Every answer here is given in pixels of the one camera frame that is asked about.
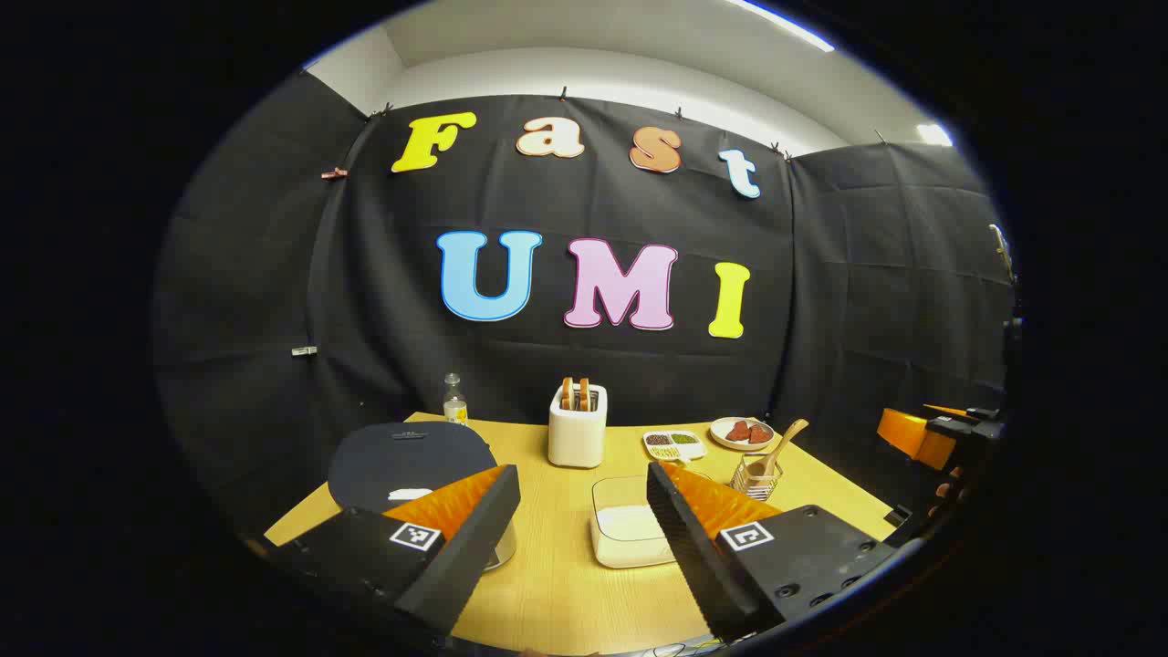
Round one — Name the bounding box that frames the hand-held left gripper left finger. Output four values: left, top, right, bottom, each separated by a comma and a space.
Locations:
265, 464, 522, 637

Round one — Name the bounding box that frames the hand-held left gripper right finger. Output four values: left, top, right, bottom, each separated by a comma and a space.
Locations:
647, 461, 901, 643

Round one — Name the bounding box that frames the metal wire chopstick holder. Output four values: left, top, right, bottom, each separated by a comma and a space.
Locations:
730, 454, 784, 502

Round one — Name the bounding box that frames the dark blue rice cooker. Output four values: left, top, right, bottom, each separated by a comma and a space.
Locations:
327, 421, 518, 573

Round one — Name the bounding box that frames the wooden spoon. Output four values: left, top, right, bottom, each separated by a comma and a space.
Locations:
746, 419, 810, 480

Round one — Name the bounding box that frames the clear plastic rice container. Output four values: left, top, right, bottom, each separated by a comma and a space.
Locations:
589, 475, 681, 569

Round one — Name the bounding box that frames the white divided dish of beans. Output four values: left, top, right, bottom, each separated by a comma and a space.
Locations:
642, 430, 708, 463

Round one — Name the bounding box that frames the round white plate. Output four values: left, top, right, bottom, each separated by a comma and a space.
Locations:
710, 417, 778, 452

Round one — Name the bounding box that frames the white toaster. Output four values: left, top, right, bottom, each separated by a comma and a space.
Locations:
548, 383, 609, 469

